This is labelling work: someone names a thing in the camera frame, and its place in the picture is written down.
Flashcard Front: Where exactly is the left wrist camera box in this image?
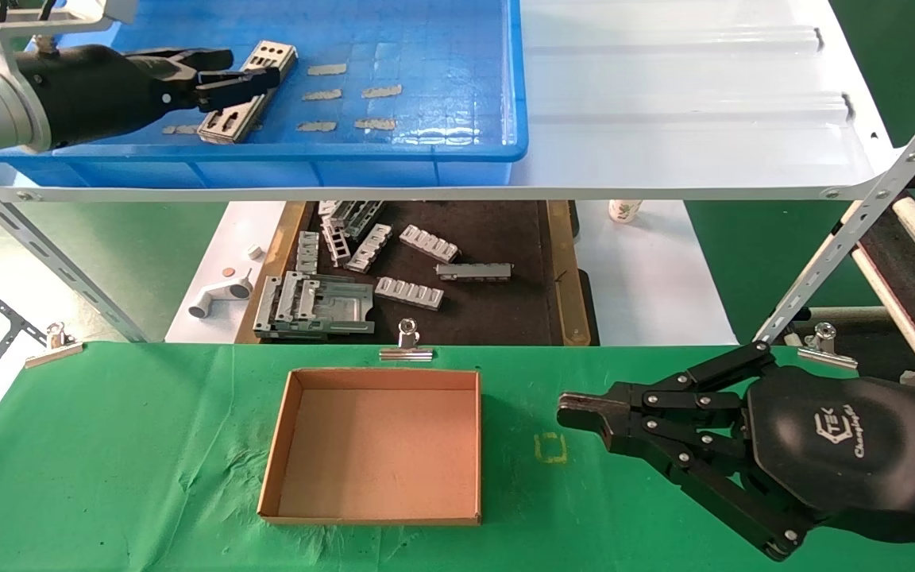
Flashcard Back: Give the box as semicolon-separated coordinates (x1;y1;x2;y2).
0;0;138;60

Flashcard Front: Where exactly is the grey slotted metal block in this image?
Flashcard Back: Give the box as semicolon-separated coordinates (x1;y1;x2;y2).
400;225;461;264
374;276;445;311

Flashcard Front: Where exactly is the white plastic pipe fitting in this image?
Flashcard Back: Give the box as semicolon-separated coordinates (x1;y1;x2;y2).
187;270;253;319

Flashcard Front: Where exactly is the small grey ribbed bracket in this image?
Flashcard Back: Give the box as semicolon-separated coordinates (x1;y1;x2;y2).
295;231;321;275

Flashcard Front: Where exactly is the green tablecloth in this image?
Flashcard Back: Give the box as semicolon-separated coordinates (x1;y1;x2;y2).
0;342;915;572

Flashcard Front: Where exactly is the grey slotted metal bracket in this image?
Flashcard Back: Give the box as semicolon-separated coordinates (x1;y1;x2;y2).
344;223;392;274

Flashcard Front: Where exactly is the dark grey ladder bracket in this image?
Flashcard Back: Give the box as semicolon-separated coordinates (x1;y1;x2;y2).
330;200;385;239

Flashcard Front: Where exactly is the blue plastic tray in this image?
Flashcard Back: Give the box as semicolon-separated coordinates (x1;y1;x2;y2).
0;0;528;189

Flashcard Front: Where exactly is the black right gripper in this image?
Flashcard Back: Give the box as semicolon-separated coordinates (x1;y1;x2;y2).
557;343;915;561

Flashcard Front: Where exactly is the long grey metal bar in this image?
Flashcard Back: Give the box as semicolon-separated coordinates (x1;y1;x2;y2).
435;262;514;282

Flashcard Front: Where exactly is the white metal shelving rack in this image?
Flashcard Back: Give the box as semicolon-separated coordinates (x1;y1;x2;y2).
0;0;915;346

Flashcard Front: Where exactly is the brown cardboard box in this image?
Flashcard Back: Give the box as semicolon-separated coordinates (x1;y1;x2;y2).
257;368;482;527

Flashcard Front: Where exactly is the silver binder clip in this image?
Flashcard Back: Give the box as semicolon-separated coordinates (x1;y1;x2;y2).
380;318;434;362
26;322;83;369
797;322;859;371

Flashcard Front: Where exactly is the large grey metal frame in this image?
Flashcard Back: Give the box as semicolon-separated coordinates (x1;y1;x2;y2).
253;271;375;341

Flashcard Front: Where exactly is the black board with wooden edge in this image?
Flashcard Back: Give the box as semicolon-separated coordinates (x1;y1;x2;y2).
851;203;915;382

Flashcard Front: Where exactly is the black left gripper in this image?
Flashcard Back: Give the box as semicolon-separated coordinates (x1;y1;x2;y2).
17;44;280;149

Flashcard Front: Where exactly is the ladder-shaped metal part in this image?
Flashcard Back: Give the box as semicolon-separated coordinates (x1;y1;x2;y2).
321;218;351;268

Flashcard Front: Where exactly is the black tray with wooden rim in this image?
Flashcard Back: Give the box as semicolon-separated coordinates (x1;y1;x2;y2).
237;200;597;346

